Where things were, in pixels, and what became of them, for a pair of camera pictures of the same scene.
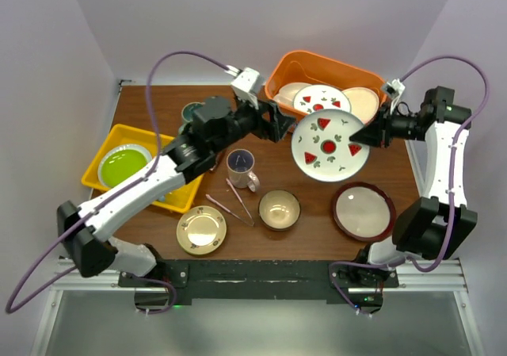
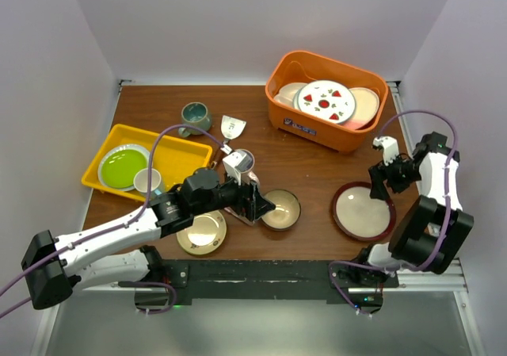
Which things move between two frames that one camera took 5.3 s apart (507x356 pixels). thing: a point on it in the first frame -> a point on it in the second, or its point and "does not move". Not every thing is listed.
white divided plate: (287, 92) does not move
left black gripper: (275, 128) -> (249, 200)
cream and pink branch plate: (364, 102) does not move
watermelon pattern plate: (322, 148) -> (329, 100)
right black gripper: (377, 133) -> (377, 173)
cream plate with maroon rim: (364, 212) does not move
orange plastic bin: (306, 66) does not move
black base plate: (263, 280) does not move
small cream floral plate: (201, 230) does not move
